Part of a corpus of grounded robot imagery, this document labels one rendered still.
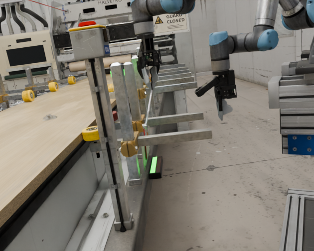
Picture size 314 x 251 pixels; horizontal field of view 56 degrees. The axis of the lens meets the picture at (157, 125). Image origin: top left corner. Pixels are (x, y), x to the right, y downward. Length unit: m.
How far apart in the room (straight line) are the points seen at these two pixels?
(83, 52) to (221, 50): 0.67
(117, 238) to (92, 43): 0.48
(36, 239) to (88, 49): 0.48
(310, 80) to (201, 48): 9.24
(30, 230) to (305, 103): 0.87
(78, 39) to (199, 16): 9.60
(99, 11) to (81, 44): 3.47
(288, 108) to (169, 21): 2.83
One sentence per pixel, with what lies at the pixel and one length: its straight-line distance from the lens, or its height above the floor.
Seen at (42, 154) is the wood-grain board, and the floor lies 0.90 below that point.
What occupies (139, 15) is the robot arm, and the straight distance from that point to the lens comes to 1.15.
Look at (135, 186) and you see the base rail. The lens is 1.06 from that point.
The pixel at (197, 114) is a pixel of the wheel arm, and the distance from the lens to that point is 1.28.
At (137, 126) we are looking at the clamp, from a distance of 1.22.
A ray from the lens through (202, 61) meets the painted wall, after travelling 10.24.
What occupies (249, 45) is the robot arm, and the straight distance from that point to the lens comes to 1.24.
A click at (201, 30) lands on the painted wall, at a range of 10.23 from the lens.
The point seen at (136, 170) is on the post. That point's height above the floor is 0.75.
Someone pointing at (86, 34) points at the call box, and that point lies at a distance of 0.70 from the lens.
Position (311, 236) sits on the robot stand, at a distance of 1.65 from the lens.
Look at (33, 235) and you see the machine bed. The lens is 0.82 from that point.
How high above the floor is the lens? 1.16
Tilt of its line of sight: 15 degrees down
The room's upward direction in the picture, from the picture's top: 8 degrees counter-clockwise
